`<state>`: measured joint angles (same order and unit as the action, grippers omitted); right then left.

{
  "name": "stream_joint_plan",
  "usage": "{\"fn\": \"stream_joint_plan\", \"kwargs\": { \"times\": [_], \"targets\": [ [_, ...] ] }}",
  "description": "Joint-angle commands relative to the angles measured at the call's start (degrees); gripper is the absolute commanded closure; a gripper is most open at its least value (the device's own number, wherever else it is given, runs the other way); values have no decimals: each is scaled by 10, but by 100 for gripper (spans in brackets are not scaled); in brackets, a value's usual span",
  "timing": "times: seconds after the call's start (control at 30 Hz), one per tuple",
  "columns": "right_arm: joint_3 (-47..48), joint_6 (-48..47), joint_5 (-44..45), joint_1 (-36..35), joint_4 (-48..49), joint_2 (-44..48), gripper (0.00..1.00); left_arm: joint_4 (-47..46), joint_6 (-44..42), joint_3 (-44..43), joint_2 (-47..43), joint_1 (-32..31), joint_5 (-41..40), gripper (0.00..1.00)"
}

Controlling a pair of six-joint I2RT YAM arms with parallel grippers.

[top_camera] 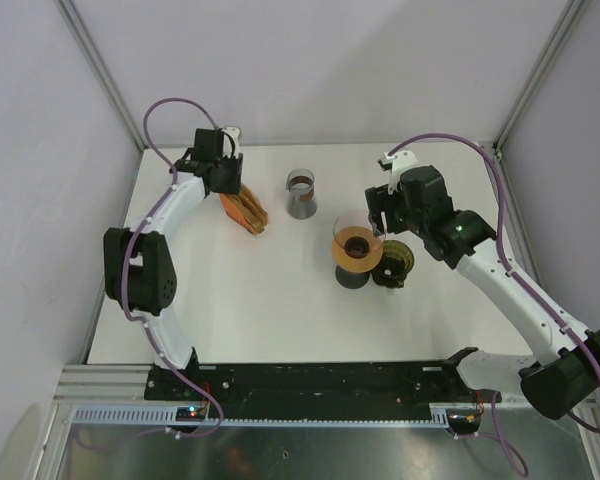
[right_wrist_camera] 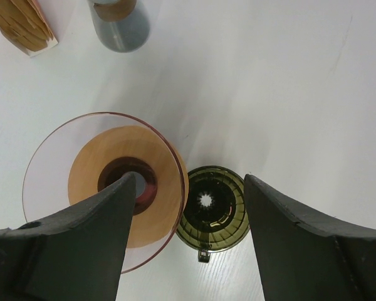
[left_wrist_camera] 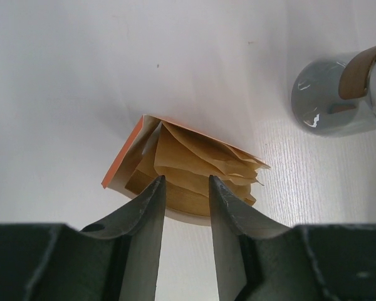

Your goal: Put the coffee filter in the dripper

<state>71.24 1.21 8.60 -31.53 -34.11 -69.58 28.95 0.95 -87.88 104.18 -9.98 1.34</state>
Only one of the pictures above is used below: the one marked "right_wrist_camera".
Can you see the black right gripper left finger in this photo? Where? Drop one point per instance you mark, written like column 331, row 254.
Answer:
column 74, row 254

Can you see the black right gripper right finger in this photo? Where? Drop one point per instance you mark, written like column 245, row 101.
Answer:
column 304, row 254

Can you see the pink glass dripper cone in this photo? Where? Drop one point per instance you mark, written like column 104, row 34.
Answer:
column 90, row 152

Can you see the olive green plastic dripper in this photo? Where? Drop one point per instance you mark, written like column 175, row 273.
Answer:
column 214, row 217

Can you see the orange coffee filter box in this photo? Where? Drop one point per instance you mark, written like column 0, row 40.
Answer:
column 44, row 47

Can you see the brown paper filter stack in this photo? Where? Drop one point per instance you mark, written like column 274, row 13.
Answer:
column 15, row 23

